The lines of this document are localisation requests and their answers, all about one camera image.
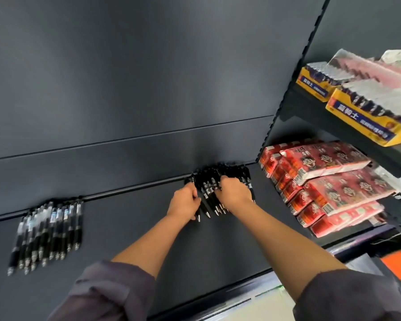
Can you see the person's right hand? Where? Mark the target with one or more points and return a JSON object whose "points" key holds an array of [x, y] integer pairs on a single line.
{"points": [[235, 195]]}

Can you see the person's left hand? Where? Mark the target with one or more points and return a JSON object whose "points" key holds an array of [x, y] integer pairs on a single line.
{"points": [[183, 205]]}

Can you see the aligned bundle of black pens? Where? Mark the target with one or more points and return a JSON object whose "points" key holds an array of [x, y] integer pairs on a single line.
{"points": [[207, 177]]}

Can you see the row of clear-barrel pens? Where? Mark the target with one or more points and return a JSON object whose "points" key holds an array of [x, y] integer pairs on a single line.
{"points": [[46, 230]]}

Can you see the person's right forearm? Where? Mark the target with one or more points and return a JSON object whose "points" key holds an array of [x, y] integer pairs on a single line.
{"points": [[287, 244]]}

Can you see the person's left forearm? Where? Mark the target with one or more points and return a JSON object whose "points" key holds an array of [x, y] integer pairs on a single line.
{"points": [[150, 245]]}

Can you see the grey left sleeve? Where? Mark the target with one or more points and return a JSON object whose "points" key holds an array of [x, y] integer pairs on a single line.
{"points": [[107, 292]]}

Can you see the grey sleeve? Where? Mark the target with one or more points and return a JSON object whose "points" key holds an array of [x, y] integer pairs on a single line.
{"points": [[354, 297], [107, 292]]}

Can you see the yellow blue battery box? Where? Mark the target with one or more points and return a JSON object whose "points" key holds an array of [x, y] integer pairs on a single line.
{"points": [[361, 121], [312, 86]]}

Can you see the dark grey shelf unit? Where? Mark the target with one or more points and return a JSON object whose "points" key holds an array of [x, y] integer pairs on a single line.
{"points": [[120, 80]]}

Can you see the grey right sleeve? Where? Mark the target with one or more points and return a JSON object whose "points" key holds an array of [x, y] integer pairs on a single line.
{"points": [[354, 297]]}

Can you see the white plastic wrapper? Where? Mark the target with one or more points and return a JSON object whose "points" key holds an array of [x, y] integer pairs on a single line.
{"points": [[392, 178]]}

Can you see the plastic-wrapped red packets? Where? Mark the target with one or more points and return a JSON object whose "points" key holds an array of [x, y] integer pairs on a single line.
{"points": [[364, 68]]}

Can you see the black stocked shelf unit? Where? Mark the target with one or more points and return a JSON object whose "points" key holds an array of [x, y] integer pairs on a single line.
{"points": [[364, 23]]}

